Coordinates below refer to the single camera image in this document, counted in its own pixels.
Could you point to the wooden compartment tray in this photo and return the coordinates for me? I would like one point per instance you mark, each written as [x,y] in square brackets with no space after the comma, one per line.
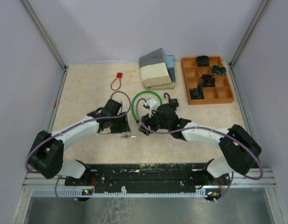
[192,75]

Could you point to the dark rolled item lower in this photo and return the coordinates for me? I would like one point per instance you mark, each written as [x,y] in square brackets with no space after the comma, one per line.
[197,93]

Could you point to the dark rolled item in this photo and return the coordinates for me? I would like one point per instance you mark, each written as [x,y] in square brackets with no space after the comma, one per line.
[208,80]
[218,70]
[197,93]
[202,61]

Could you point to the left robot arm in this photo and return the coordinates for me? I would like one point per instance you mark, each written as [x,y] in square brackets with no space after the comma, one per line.
[47,152]

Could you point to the black Kaijing padlock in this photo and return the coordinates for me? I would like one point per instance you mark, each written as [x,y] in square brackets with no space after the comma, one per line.
[173,102]

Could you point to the dark rolled item right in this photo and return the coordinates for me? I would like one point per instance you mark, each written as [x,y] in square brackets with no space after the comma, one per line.
[218,70]

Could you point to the red cable seal lock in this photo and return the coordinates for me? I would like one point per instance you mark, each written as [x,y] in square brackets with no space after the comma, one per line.
[116,83]

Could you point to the dark rolled item top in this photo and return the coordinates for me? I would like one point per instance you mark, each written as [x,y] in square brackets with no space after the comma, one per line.
[202,61]

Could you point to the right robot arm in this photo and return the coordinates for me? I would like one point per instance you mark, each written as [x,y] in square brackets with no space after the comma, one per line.
[240,150]

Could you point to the aluminium frame post right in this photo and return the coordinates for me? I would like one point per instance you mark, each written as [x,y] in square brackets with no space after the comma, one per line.
[259,14]

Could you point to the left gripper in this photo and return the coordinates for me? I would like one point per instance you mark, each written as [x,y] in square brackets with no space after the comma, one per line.
[123,127]

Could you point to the dark rolled item middle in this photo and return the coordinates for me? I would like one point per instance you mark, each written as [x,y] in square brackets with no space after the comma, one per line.
[208,80]

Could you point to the folded grey beige cloth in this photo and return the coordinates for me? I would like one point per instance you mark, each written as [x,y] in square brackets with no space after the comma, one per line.
[157,70]

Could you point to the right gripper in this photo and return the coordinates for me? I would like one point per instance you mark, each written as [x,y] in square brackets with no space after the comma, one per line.
[148,121]

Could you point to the small silver key pair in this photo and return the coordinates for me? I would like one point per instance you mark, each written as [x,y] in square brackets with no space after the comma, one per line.
[127,135]

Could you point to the aluminium frame post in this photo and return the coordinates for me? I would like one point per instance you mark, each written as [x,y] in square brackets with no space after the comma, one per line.
[259,14]
[43,33]

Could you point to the aluminium frame post left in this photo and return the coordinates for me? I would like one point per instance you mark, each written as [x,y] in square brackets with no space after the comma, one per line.
[43,33]

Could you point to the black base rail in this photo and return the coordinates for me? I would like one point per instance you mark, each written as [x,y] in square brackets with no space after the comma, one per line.
[148,178]

